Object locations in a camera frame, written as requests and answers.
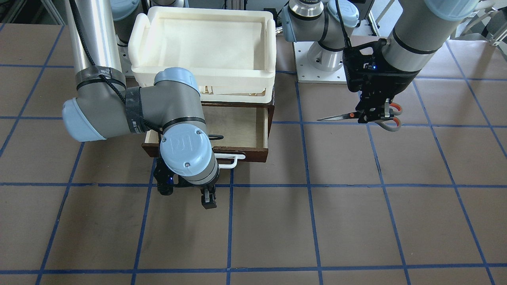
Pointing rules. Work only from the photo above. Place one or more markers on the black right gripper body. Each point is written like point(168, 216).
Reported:
point(207, 196)

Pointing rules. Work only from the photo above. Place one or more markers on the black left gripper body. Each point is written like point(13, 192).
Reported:
point(396, 83)

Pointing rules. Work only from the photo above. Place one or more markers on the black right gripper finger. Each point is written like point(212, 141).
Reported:
point(208, 197)

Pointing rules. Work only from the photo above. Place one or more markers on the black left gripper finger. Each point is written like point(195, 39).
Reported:
point(388, 112)
point(369, 108)

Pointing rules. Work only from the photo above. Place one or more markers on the grey orange handled scissors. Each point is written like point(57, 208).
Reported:
point(391, 125)

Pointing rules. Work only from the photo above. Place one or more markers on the wooden drawer with white handle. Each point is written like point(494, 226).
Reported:
point(244, 132)

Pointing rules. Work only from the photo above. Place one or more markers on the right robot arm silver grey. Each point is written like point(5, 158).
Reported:
point(106, 108)

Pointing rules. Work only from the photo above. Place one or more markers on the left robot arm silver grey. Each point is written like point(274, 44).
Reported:
point(422, 28)

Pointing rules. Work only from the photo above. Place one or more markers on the dark brown wooden drawer cabinet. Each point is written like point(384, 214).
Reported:
point(223, 106)

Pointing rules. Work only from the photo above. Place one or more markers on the brown paper mat blue grid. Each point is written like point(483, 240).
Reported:
point(335, 202)

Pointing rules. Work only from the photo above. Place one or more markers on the cream white plastic tray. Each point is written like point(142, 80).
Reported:
point(232, 53)

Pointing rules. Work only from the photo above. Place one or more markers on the grey metal arm base plate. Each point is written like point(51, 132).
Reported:
point(314, 64)

